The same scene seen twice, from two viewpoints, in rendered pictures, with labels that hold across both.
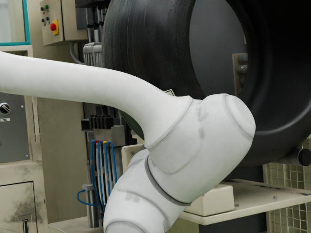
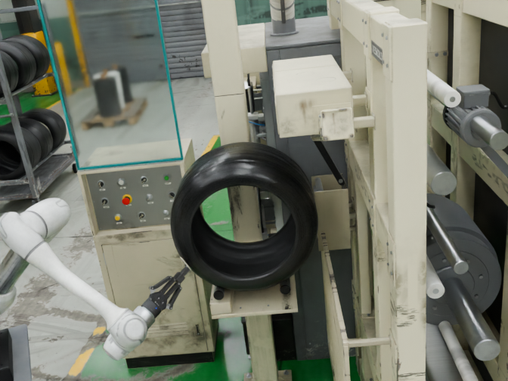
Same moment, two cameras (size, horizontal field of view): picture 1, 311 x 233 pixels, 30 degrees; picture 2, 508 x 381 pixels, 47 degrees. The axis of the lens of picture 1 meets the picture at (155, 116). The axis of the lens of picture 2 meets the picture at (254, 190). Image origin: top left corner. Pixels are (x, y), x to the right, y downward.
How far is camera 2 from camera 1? 1.84 m
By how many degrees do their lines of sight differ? 37
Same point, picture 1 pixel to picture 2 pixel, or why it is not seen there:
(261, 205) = (251, 311)
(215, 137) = (120, 338)
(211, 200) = (215, 308)
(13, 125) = not seen: hidden behind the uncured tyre
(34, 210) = not seen: hidden behind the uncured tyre
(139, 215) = (109, 349)
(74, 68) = (83, 292)
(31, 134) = not seen: hidden behind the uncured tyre
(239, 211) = (234, 314)
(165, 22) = (177, 226)
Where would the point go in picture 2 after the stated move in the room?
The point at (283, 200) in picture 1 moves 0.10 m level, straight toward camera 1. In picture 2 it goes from (267, 311) to (251, 323)
